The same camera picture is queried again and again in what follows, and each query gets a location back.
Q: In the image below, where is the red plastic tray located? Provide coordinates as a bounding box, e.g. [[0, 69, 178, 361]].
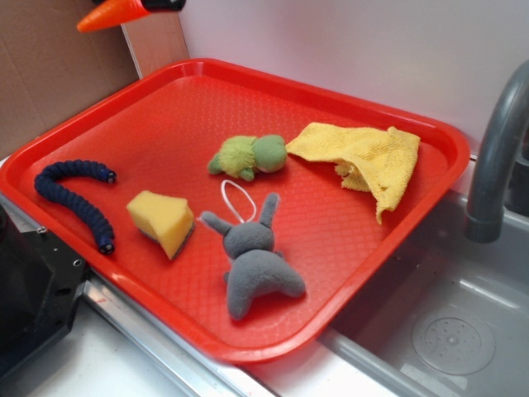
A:
[[1, 60, 469, 364]]

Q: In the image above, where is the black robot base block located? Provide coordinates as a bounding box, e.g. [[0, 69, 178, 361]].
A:
[[1, 208, 88, 380]]

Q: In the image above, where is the yellow sponge wedge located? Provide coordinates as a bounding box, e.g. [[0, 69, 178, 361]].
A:
[[126, 190, 195, 260]]

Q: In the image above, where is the grey toy sink basin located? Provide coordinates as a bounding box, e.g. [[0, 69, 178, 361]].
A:
[[321, 194, 528, 396]]

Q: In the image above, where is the navy blue braided rope toy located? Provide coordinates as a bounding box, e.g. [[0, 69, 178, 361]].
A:
[[34, 160, 117, 255]]

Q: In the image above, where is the orange plastic toy carrot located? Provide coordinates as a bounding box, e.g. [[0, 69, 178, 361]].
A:
[[77, 0, 150, 33]]

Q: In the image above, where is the grey toy faucet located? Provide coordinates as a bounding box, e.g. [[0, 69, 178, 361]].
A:
[[465, 62, 528, 243]]

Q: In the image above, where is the yellow cloth towel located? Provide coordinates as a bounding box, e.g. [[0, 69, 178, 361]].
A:
[[286, 122, 421, 223]]

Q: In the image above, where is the brown cardboard panel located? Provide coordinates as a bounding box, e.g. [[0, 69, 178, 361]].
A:
[[1, 1, 188, 157]]

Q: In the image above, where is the green plush turtle toy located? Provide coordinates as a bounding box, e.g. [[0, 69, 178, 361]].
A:
[[207, 135, 288, 182]]

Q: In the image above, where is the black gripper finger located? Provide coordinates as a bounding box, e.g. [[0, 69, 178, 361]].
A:
[[141, 0, 185, 12]]

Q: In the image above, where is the grey plush bunny toy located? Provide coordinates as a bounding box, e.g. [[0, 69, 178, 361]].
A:
[[199, 179, 306, 321]]

